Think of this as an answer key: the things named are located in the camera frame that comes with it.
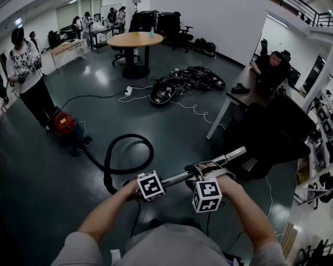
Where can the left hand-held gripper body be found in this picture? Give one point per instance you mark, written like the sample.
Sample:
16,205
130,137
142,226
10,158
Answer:
152,185

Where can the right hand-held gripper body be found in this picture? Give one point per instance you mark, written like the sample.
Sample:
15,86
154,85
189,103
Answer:
208,196

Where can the silver metal vacuum tube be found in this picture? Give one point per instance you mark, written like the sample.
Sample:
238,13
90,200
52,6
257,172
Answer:
234,152

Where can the person's right forearm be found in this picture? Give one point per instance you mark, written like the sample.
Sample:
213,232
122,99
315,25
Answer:
247,213

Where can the person's left forearm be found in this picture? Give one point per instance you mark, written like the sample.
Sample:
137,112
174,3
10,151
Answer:
109,213

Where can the red vacuum cleaner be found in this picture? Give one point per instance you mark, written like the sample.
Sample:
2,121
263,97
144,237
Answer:
63,120

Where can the person's right hand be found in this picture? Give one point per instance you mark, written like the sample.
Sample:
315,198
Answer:
205,167

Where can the black sneaker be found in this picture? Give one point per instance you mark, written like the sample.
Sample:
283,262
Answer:
155,223
192,223

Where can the person's grey shirt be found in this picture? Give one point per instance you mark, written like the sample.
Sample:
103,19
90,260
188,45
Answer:
169,246

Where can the open black oval case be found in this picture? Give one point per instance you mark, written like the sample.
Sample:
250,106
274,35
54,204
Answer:
158,96

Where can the wooden slatted steps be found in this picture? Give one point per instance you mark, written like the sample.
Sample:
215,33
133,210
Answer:
288,241

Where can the large black office chair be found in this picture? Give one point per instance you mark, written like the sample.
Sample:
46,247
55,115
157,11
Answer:
281,135

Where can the white power strip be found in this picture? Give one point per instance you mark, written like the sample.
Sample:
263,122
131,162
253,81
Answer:
129,90

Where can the black swivel chair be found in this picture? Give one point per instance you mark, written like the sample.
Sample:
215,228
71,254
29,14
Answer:
119,55

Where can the small black backpack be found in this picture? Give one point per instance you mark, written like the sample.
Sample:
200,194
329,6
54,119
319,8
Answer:
199,45
210,48

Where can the round wooden table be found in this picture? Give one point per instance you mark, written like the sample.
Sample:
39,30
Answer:
135,39

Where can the teal spray bottle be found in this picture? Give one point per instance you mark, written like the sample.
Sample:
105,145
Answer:
151,32

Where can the rectangular light wood table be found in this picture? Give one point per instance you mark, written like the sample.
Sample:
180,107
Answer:
67,48

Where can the black armrest office chair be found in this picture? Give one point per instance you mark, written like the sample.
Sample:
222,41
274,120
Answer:
179,26

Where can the black high-back office chair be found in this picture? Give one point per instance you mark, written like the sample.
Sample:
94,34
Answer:
143,20

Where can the whiteboard on stand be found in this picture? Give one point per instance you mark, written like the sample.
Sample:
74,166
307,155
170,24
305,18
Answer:
110,10

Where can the white table frame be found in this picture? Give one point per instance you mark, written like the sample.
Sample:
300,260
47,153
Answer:
301,188

